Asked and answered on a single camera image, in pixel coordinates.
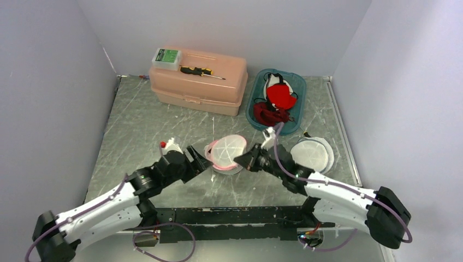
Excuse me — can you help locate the teal plastic bin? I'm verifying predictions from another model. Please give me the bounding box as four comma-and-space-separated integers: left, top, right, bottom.
246, 68, 307, 135

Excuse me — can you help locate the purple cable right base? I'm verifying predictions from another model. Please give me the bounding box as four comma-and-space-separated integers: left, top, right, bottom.
299, 228, 359, 253

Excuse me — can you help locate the pink-trimmed mesh laundry bag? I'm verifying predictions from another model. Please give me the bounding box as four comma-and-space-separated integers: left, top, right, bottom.
204, 134, 247, 175

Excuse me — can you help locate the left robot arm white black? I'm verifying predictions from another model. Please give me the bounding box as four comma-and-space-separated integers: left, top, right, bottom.
24, 146, 212, 261

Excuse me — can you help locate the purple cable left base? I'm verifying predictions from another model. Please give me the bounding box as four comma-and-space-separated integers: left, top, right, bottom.
132, 221, 197, 262

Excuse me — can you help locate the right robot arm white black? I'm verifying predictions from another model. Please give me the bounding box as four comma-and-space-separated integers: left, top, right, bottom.
234, 144, 413, 249

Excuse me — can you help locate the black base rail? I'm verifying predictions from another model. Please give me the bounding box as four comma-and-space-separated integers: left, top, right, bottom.
136, 203, 335, 243

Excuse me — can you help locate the pink plastic toolbox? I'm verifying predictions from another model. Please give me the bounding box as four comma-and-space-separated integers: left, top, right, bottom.
149, 46, 248, 116

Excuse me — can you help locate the clear green-label screw box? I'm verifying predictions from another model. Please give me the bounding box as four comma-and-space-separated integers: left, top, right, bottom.
152, 48, 182, 71

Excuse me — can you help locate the bright red bra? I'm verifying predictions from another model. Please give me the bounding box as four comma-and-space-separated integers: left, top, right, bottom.
266, 84, 299, 110

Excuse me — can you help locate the dark red bra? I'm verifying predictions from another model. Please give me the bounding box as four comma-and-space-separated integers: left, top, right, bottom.
253, 102, 294, 127

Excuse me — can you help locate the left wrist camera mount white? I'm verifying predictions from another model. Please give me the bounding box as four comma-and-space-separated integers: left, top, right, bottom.
159, 138, 183, 156

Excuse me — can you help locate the black yellow screwdriver on toolbox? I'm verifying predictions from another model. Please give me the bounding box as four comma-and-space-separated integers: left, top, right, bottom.
180, 66, 225, 80

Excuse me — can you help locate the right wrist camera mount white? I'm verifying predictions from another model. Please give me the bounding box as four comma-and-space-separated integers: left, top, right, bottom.
261, 127, 278, 150

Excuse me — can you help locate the white mesh laundry bag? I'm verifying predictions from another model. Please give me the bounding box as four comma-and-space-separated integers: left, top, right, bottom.
290, 137, 335, 174

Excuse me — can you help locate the purple cable base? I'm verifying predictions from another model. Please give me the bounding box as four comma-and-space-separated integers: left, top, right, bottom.
132, 221, 197, 262
299, 228, 359, 253

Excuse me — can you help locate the white black-trimmed bra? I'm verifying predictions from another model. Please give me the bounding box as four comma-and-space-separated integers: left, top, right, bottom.
263, 73, 294, 99

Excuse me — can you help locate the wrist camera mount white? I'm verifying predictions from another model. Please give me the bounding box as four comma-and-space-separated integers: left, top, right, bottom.
261, 127, 278, 150
159, 138, 183, 156

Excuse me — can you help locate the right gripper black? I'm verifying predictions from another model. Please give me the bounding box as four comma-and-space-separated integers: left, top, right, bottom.
234, 142, 284, 180

